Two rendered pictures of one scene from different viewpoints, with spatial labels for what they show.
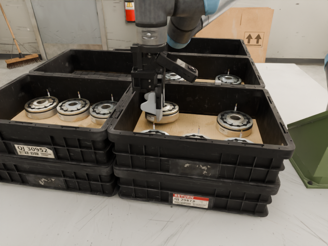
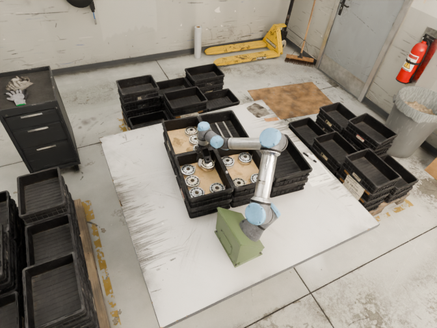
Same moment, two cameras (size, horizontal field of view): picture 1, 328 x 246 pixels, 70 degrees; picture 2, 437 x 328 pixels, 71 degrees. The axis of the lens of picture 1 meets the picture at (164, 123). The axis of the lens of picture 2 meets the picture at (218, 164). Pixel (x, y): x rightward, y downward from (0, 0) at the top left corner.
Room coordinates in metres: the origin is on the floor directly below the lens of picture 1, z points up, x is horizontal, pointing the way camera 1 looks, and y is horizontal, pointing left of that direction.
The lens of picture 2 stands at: (-0.13, -1.29, 2.45)
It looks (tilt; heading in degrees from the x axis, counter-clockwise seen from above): 46 degrees down; 57
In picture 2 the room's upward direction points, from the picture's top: 6 degrees clockwise
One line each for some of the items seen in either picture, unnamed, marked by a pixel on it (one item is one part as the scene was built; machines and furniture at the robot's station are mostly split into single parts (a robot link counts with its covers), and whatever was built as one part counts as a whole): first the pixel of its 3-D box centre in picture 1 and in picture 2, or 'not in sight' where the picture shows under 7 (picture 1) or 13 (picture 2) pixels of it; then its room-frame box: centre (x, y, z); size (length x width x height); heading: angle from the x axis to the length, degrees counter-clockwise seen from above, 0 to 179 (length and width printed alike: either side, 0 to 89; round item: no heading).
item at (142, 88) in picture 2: not in sight; (139, 101); (0.61, 1.63, 0.37); 0.40 x 0.30 x 0.45; 177
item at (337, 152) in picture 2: not in sight; (331, 158); (2.08, -0.01, 0.31); 0.40 x 0.30 x 0.34; 87
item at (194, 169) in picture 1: (196, 126); (202, 177); (0.53, -0.09, 0.87); 0.40 x 0.30 x 0.11; 81
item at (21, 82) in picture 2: not in sight; (19, 82); (-0.44, 1.60, 0.88); 0.29 x 0.22 x 0.03; 87
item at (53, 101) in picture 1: (41, 103); (191, 130); (0.68, 0.40, 0.86); 0.10 x 0.10 x 0.01
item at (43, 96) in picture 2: not in sight; (43, 126); (-0.40, 1.48, 0.45); 0.60 x 0.45 x 0.90; 87
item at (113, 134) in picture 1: (198, 110); (203, 172); (0.53, -0.09, 0.92); 0.40 x 0.30 x 0.02; 81
